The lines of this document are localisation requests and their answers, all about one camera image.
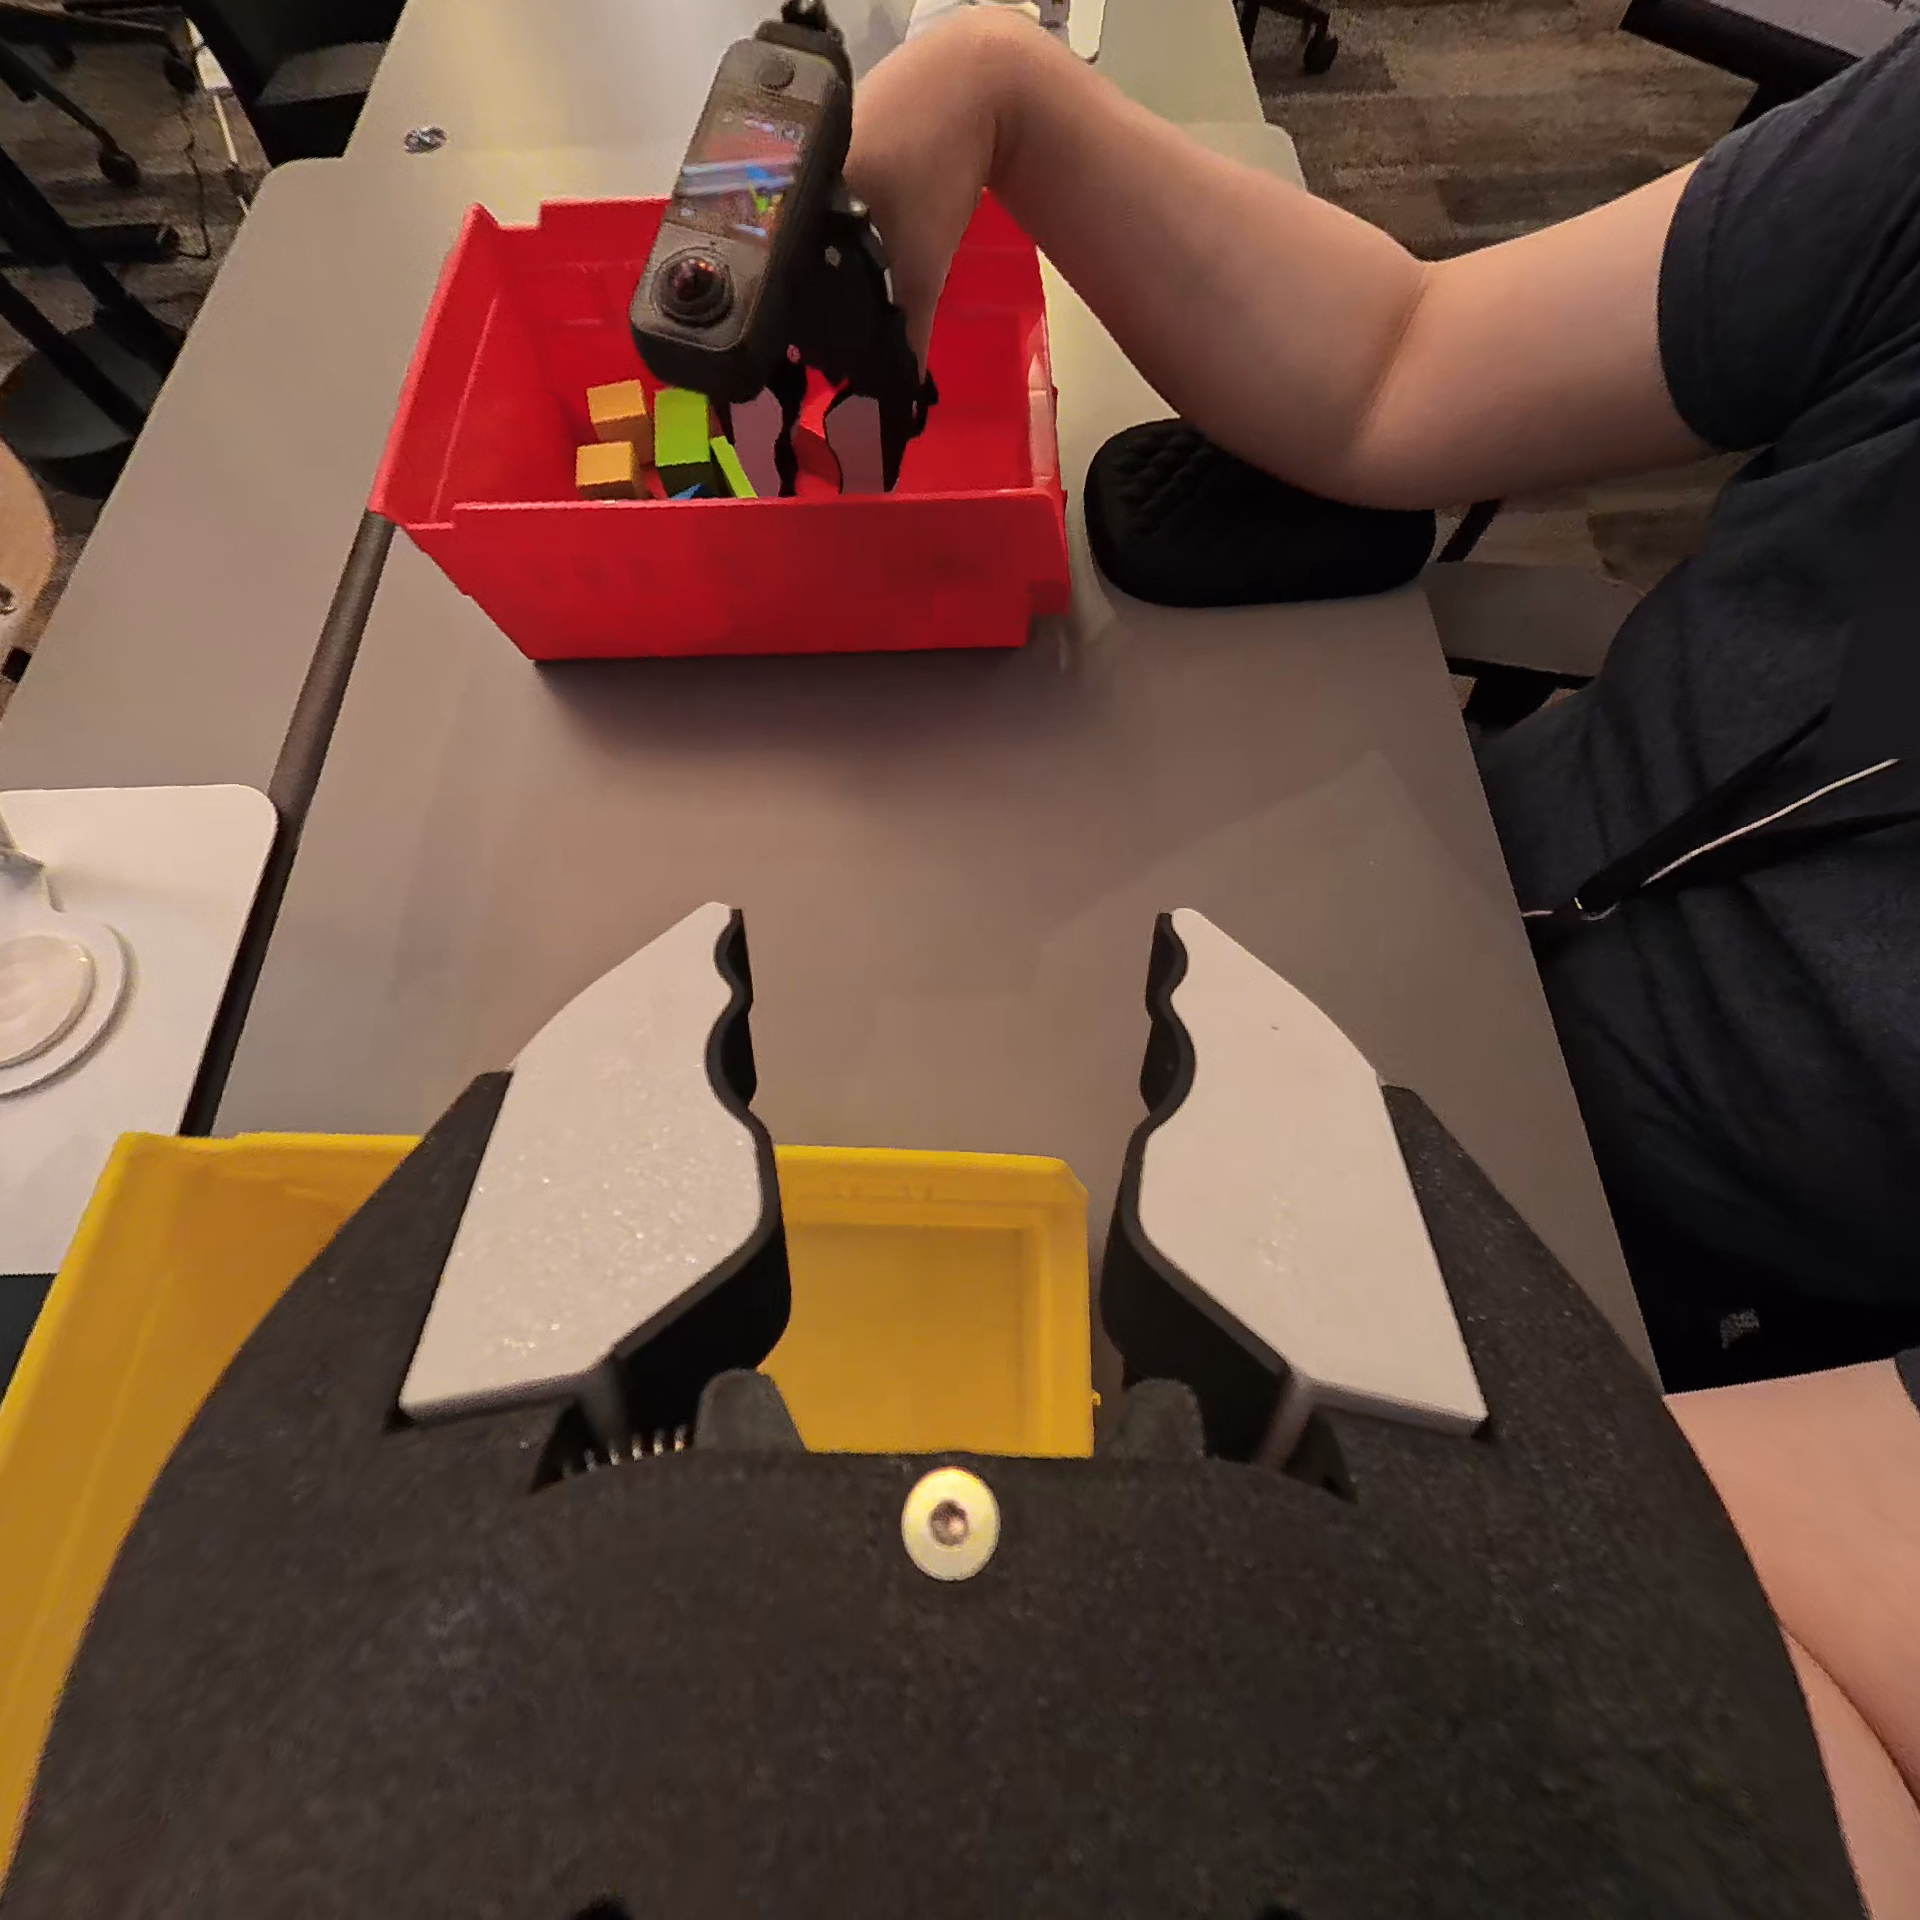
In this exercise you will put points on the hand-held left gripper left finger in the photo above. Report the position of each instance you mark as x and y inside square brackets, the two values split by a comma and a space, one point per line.
[599, 1200]

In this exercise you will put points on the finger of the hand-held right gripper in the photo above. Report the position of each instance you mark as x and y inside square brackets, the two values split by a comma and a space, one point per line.
[768, 452]
[858, 446]

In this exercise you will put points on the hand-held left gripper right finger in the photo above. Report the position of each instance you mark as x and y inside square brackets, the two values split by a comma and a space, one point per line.
[1290, 1214]

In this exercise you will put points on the red wooden block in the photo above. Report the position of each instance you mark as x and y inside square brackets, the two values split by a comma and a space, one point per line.
[814, 452]

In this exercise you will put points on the long green wooden block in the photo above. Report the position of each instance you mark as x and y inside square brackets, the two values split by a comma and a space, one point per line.
[682, 429]

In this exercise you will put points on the red plastic bin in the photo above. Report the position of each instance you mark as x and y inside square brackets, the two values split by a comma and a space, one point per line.
[751, 579]

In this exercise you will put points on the yellow wooden cube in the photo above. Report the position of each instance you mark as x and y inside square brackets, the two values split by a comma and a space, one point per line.
[609, 470]

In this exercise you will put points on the yellow plastic bin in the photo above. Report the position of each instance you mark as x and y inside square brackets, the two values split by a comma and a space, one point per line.
[931, 1305]

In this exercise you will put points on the person's right forearm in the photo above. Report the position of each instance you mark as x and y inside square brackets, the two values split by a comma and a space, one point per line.
[1276, 329]

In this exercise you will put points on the person's right hand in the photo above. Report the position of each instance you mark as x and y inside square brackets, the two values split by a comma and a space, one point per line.
[937, 149]

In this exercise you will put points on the black mesh pad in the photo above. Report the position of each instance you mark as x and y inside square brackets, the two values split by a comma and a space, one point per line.
[1243, 518]

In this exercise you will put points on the black office chair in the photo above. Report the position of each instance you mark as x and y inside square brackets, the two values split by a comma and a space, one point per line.
[316, 76]

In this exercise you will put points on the dark flat pad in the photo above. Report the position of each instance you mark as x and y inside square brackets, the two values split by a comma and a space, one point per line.
[23, 1329]

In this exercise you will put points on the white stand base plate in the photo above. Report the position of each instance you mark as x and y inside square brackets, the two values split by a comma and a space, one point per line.
[164, 901]

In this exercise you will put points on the clear stand bracket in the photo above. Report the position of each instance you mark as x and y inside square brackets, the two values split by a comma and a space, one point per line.
[44, 991]

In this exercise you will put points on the black metal frame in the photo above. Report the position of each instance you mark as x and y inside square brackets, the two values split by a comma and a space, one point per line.
[76, 270]

